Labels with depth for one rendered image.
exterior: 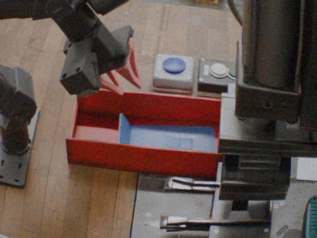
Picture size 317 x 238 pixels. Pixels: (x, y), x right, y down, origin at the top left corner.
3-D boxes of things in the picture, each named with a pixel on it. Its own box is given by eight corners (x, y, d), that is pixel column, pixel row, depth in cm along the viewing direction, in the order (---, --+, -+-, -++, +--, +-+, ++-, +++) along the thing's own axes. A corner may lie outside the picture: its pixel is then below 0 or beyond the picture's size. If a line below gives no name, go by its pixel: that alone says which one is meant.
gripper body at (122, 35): (131, 59, 120) (105, 27, 116) (74, 81, 125) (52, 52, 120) (136, 31, 125) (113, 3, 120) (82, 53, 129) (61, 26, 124)
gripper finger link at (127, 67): (151, 97, 126) (119, 57, 120) (110, 111, 129) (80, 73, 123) (156, 66, 130) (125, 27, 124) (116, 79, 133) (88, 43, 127)
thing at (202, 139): (119, 125, 139) (119, 112, 137) (214, 129, 139) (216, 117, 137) (117, 157, 134) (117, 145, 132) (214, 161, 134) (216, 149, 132)
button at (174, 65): (163, 63, 148) (163, 54, 147) (186, 65, 148) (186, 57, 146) (160, 78, 145) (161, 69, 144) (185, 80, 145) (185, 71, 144)
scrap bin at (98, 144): (77, 112, 141) (76, 86, 137) (225, 125, 140) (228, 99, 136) (67, 163, 133) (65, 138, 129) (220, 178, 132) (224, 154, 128)
